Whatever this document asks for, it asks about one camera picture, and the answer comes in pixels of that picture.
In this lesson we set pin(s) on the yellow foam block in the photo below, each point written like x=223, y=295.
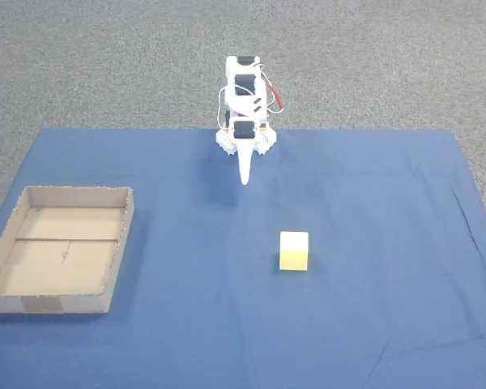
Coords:
x=294, y=253

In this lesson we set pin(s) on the shallow cardboard box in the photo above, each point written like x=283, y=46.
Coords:
x=65, y=251

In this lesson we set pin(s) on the blue cloth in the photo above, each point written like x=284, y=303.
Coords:
x=267, y=316

